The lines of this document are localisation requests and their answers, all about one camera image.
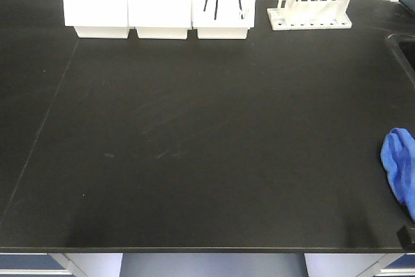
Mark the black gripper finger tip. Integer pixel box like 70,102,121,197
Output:
397,226,415,248

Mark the blue cloth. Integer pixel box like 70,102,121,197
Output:
380,128,414,221

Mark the blue base cabinet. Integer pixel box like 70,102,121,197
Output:
375,253,415,277
1,254,73,276

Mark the black lab sink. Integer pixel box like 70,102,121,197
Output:
386,33,414,87

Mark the white test tube rack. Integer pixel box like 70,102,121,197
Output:
267,0,352,31

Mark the right white storage bin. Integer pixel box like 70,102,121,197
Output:
192,0,256,40

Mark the white storage bin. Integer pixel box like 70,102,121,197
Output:
63,0,130,39
128,0,192,40
192,0,256,40

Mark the middle white storage bin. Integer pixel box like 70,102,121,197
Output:
128,0,192,40

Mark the left white storage bin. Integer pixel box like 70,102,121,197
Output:
63,0,130,39

